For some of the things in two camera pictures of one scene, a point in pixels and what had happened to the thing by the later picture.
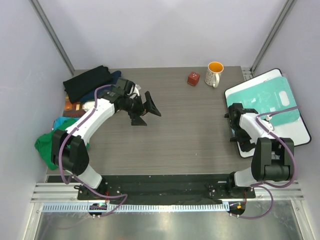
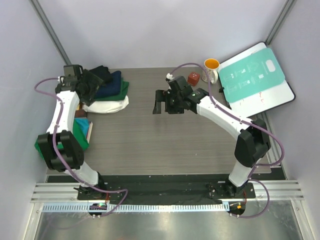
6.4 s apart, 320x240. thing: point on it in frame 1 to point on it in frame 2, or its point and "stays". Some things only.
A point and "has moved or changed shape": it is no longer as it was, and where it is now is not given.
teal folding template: (269, 96) to (251, 75)
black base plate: (165, 189) stays
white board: (245, 153) has moved or changed shape
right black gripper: (245, 142) to (164, 96)
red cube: (193, 78) stays
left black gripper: (148, 106) to (94, 84)
